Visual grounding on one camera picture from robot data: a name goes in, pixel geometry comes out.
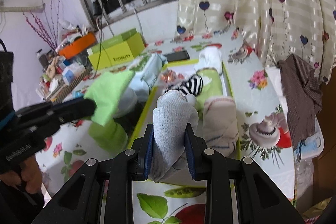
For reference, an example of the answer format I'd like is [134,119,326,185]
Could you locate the white towel red stitching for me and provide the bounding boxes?
[203,96,239,157]

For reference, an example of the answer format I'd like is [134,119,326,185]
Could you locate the grey sock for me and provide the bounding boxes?
[149,90,199,182]

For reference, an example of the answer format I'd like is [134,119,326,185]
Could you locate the green cloth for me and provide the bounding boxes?
[84,70,135,126]

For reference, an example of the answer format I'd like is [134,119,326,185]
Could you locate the black white striped sock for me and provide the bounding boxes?
[166,74,204,97]

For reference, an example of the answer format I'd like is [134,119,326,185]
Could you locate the green rabbit towel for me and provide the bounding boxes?
[195,68,223,111]

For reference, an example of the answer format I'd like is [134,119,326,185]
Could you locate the red printed plastic bag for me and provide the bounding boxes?
[160,69,185,84]

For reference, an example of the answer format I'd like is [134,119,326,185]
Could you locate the person's left hand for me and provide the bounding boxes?
[1,155,42,194]

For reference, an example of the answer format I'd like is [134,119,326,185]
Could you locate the striped cardboard box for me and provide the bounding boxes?
[42,69,91,103]

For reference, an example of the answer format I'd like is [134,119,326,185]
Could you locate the green plastic jar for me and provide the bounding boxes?
[88,119,128,156]

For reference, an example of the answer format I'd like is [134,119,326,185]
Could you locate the blue white tissue pack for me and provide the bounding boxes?
[62,62,85,86]

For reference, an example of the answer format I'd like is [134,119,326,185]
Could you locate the white tray with green rim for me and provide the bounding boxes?
[127,58,242,188]

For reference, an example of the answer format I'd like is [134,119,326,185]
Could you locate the clear lidded plastic jar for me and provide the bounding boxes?
[113,88,138,118]

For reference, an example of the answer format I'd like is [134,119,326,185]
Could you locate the orange storage box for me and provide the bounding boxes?
[59,32,96,60]

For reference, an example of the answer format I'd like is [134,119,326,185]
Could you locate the purple decorative branches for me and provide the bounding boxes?
[22,0,61,51]

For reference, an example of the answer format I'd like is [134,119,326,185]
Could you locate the wet wipes pack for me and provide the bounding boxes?
[128,53,167,102]

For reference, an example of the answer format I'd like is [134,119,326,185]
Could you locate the black smartphone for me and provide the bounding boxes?
[164,50,190,63]

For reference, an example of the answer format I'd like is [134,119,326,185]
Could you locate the lime green cardboard box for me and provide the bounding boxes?
[87,28,145,71]

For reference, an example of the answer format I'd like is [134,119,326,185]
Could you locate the black power adapter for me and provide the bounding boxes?
[93,0,109,16]

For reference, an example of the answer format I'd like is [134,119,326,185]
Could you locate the brown checked cloth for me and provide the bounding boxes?
[277,54,322,149]

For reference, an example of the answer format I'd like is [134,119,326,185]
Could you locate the heart patterned curtain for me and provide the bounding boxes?
[175,0,335,83]

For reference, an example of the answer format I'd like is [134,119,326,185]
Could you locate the black power cable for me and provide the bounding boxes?
[90,0,111,80]

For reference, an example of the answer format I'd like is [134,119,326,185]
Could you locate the white cable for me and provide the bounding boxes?
[131,3,148,44]

